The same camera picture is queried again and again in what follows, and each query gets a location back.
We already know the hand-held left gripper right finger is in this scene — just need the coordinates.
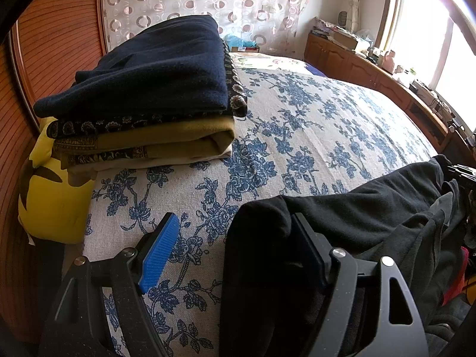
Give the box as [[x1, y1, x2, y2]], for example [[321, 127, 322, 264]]
[[292, 213, 426, 357]]

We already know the mustard folded garment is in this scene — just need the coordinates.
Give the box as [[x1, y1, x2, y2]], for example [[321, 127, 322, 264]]
[[54, 115, 236, 159]]

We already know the dark patterned folded garment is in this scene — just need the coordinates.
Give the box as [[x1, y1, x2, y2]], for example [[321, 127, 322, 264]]
[[48, 41, 249, 140]]

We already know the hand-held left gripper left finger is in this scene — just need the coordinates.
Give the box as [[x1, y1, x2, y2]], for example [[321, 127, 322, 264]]
[[37, 212, 181, 357]]

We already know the wooden slatted wardrobe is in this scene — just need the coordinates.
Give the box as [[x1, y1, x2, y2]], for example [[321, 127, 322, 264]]
[[0, 0, 108, 343]]

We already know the blue box at bed head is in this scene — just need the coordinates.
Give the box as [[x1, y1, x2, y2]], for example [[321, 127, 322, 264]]
[[223, 33, 261, 50]]

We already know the pink jug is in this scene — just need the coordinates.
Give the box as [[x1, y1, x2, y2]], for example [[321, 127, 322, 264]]
[[381, 50, 398, 73]]

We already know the bundled window curtain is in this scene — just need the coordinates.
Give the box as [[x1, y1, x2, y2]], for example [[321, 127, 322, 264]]
[[346, 0, 367, 34]]

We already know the cream folded garment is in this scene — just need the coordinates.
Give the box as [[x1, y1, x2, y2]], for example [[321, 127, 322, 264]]
[[67, 145, 233, 175]]

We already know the black t-shirt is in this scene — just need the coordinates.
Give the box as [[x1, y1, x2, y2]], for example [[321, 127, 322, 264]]
[[219, 154, 476, 357]]

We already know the power strip with cables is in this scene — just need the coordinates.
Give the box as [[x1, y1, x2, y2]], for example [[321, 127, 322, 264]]
[[409, 80, 456, 120]]

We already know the navy folded garment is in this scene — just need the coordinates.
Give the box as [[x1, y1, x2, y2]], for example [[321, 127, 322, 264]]
[[33, 15, 229, 120]]

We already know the brown cardboard box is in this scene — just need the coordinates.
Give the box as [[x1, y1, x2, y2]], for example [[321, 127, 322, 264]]
[[331, 30, 367, 51]]

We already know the pink floral bedspread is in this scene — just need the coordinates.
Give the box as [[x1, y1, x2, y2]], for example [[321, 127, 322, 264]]
[[228, 52, 309, 73]]

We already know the yellow plush toy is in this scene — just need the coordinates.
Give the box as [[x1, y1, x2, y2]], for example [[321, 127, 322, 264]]
[[18, 116, 98, 246]]

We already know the wooden cabinet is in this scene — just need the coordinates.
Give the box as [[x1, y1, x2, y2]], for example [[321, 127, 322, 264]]
[[304, 32, 476, 157]]

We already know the window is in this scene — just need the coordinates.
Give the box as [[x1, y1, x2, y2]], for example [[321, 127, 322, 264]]
[[374, 0, 476, 134]]

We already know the stack of books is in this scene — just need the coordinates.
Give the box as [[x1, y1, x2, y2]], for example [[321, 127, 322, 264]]
[[311, 17, 348, 40]]

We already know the red cloth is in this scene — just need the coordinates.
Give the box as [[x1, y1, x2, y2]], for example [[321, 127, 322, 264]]
[[442, 247, 476, 307]]

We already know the navy blanket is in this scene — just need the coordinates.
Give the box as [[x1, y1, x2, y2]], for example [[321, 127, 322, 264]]
[[305, 63, 328, 79]]

